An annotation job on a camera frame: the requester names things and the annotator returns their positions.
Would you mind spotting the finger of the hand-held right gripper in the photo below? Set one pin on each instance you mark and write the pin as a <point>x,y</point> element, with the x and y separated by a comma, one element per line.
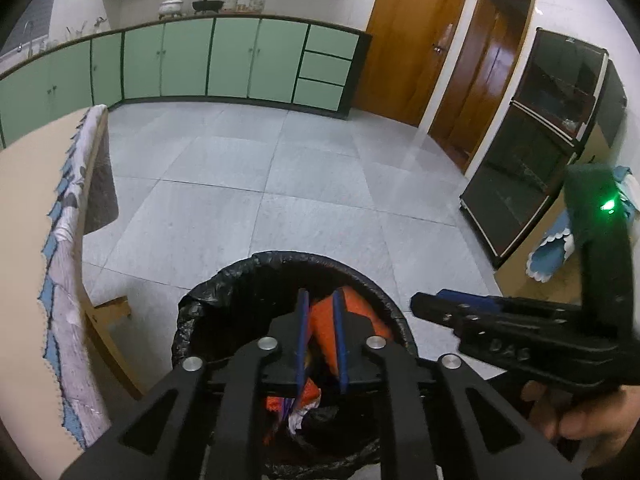
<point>435,310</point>
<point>480,300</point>

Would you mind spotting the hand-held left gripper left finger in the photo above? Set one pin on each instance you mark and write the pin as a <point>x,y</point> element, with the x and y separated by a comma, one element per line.
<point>301,340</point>

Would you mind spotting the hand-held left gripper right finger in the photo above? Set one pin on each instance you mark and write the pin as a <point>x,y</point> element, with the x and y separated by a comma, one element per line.
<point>340,340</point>

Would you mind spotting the purple snack wrapper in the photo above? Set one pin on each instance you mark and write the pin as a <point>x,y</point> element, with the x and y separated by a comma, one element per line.
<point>288,407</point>

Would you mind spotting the white tissue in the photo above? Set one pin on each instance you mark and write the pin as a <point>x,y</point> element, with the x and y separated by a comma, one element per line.
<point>298,421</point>

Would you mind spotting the trash bin with black bag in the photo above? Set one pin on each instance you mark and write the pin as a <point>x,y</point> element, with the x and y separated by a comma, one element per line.
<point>225,285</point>

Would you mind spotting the person's right hand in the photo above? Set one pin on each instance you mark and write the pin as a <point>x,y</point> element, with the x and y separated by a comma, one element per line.
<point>590,412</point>

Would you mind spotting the cardboard box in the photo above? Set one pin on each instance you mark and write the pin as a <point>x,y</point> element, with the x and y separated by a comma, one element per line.
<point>550,285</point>

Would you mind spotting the blue scalloped cloth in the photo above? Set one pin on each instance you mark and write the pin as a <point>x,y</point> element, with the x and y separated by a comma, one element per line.
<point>550,252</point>

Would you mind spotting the black glass display cabinet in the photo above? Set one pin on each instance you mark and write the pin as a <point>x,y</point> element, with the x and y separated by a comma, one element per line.
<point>540,150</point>

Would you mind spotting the wooden table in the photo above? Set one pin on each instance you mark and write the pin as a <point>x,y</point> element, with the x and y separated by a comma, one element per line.
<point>112,330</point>

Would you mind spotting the open wooden door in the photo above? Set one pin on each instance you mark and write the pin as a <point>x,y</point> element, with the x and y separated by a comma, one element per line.
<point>480,75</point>

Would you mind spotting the closed wooden door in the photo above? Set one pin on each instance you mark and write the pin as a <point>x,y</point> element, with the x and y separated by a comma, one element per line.
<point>410,45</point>

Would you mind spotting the green base cabinets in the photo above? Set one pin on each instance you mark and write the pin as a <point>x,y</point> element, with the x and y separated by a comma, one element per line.
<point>235,55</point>

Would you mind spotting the black wok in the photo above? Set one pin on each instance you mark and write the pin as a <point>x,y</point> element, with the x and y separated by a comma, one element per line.
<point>207,5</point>

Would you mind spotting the white cooking pot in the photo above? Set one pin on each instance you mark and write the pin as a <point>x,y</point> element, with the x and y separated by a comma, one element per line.
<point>171,6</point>

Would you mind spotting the chrome kitchen faucet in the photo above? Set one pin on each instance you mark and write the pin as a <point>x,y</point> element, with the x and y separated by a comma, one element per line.
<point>30,30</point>

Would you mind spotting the grey window blind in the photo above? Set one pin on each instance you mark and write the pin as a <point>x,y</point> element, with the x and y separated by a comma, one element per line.
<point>47,10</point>

